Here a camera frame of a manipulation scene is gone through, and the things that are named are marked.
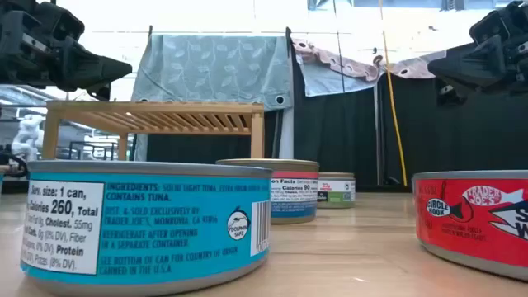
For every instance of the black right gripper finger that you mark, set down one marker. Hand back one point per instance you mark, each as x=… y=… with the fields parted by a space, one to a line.
x=451 y=95
x=474 y=66

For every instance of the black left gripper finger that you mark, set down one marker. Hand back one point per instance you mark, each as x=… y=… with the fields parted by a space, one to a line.
x=102 y=92
x=90 y=70

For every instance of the teal label tuna can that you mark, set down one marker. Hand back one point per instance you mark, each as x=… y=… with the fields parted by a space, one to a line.
x=144 y=222

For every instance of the red label tuna can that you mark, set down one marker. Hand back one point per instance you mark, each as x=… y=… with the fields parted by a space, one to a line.
x=474 y=231

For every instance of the green white label tuna can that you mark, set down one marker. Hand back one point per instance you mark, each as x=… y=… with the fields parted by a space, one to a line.
x=336 y=194

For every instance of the pink blue label tuna can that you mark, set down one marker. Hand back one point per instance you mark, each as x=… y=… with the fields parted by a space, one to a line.
x=295 y=198

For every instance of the wooden slatted shelf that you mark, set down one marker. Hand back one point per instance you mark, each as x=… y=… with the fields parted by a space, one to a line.
x=152 y=108

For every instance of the black metal rack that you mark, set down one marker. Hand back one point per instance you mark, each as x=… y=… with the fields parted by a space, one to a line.
x=95 y=143

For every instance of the white machine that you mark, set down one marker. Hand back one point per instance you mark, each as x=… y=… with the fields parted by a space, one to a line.
x=29 y=136

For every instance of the grey metal pole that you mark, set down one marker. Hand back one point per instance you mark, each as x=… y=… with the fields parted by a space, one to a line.
x=376 y=136

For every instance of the grey-green leaf pattern curtain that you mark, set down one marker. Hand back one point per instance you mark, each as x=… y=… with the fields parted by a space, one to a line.
x=214 y=66

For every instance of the pink eyelet curtain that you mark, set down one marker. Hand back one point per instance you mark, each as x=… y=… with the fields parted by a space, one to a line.
x=330 y=62

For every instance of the light blue cloth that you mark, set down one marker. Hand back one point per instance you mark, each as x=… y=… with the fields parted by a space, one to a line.
x=326 y=84

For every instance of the white fabric panel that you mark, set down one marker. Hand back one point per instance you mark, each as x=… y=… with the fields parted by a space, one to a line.
x=286 y=136

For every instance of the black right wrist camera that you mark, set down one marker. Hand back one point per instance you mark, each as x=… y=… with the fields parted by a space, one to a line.
x=499 y=18

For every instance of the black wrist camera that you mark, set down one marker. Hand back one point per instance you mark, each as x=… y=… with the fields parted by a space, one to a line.
x=57 y=18
x=499 y=18

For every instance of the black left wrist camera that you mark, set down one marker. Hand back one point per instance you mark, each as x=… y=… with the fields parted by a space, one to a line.
x=57 y=18

